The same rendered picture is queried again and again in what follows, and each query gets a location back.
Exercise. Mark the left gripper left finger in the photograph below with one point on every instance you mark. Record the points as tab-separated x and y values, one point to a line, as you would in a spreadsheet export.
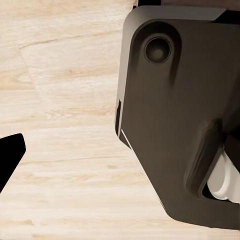
12	150

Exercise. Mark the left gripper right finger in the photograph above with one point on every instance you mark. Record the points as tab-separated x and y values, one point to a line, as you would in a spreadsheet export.
232	149

